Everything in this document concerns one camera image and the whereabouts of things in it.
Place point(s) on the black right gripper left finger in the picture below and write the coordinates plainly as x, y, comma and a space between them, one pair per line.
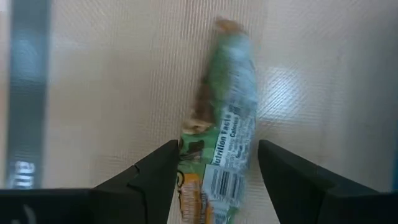
146, 193

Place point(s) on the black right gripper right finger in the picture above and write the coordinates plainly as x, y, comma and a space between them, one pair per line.
304, 199

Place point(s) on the orange green wrapper granola bar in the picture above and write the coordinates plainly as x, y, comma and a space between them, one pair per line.
230, 140

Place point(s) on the grey textured table mat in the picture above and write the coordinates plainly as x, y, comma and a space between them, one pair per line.
109, 77

